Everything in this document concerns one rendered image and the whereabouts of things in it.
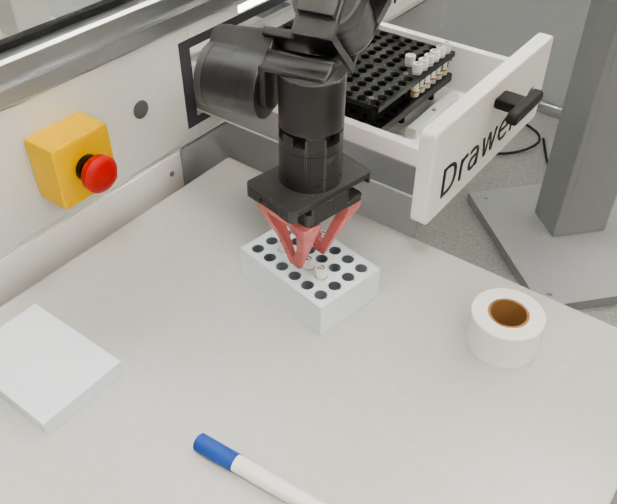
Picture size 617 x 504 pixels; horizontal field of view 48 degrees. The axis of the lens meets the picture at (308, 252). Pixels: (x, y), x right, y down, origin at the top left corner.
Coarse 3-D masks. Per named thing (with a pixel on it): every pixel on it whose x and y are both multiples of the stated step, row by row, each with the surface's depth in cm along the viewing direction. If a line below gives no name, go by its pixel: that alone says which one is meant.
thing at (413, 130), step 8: (448, 96) 88; (456, 96) 88; (440, 104) 86; (448, 104) 86; (432, 112) 85; (440, 112) 85; (416, 120) 83; (424, 120) 83; (432, 120) 84; (408, 128) 82; (416, 128) 82; (416, 136) 82
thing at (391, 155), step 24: (264, 24) 94; (384, 24) 93; (456, 48) 88; (192, 72) 85; (456, 72) 90; (480, 72) 88; (240, 120) 84; (264, 120) 81; (408, 120) 86; (360, 144) 74; (384, 144) 72; (408, 144) 71; (384, 168) 74; (408, 168) 72; (408, 192) 73
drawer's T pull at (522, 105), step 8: (504, 96) 75; (512, 96) 75; (520, 96) 75; (528, 96) 74; (536, 96) 75; (496, 104) 74; (504, 104) 74; (512, 104) 73; (520, 104) 73; (528, 104) 73; (536, 104) 75; (512, 112) 72; (520, 112) 72; (528, 112) 74; (512, 120) 72; (520, 120) 73
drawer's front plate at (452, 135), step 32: (512, 64) 77; (544, 64) 84; (480, 96) 71; (448, 128) 67; (480, 128) 74; (512, 128) 84; (448, 160) 70; (480, 160) 79; (416, 192) 70; (448, 192) 74
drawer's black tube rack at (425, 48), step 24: (288, 24) 92; (384, 48) 86; (408, 48) 86; (432, 48) 87; (360, 72) 82; (384, 72) 82; (360, 96) 77; (408, 96) 83; (432, 96) 89; (360, 120) 79; (384, 120) 79
